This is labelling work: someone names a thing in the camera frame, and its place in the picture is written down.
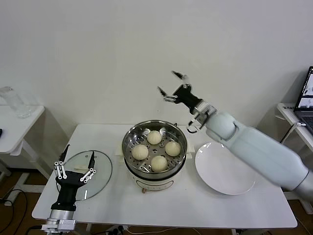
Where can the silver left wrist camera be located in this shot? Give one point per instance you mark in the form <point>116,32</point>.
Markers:
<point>64,223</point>

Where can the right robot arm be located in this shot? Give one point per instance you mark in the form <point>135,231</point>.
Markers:
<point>256,147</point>

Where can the stainless steel steamer basket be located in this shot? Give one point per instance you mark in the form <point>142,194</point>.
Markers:
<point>156,149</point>

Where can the white side table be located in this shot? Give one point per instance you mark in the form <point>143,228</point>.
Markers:
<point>14,122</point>

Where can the round glass pot lid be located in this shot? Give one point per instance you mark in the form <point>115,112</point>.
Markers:
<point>102,171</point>

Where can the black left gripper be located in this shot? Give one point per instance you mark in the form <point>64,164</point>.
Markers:
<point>69,186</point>

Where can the open dark laptop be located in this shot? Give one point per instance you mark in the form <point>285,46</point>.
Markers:
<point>305,117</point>

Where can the clear glass jar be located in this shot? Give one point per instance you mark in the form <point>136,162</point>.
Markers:
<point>18,105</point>

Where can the white power strip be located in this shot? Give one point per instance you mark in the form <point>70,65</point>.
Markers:
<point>117,228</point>

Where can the white round plate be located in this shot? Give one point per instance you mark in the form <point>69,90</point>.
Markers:
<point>215,171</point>

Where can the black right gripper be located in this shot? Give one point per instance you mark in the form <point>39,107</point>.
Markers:
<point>187,95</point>

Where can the white desk with label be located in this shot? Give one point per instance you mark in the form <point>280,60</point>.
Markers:
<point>287,115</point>

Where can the white steamed baozi bun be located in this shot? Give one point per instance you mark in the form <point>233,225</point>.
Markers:
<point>140,151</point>
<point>159,163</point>
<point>154,137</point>
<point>172,148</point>

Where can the white electric cooker pot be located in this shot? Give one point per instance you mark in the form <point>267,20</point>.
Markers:
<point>156,184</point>

